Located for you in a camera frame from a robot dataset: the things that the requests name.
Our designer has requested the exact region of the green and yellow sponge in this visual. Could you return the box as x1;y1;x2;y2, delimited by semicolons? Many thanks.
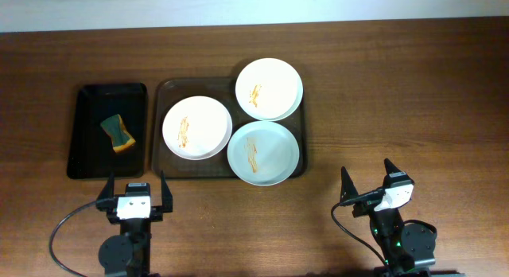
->
100;114;136;154

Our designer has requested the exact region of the white plate top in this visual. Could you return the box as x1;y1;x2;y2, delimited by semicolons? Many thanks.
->
235;58;304;121

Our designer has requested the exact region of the black sponge tray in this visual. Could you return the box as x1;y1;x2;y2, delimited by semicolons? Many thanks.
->
67;82;147;179

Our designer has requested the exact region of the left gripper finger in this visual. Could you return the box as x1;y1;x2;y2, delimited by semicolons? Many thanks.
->
161;170;173;208
97;172;115;201

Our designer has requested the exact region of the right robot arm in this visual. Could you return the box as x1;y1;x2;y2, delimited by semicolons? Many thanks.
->
331;158;437;276

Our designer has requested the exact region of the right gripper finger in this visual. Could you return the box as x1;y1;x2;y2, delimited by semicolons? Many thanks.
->
340;166;359;201
384;158;401;175

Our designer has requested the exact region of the brown serving tray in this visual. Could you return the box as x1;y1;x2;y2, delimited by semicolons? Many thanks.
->
150;76;308;180

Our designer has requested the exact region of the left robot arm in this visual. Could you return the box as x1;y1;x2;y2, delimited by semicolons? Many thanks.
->
96;174;173;277

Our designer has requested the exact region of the white plate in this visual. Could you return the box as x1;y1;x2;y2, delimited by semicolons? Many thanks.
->
235;58;304;121
162;96;233;161

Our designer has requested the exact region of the pale blue plate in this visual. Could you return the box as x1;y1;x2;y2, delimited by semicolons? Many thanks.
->
227;121;300;186

